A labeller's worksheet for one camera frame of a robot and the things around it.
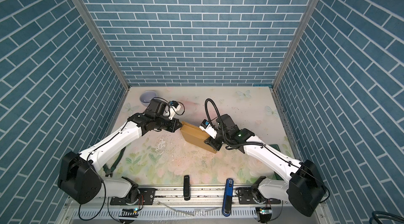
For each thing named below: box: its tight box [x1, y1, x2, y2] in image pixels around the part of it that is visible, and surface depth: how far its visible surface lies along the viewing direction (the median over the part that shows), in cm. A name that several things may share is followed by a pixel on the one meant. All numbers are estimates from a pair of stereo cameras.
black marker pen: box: [183, 175, 191, 201], surface depth 77 cm
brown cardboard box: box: [179, 120, 217, 154], surface depth 82 cm
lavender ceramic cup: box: [139, 90, 158, 107], surface depth 110 cm
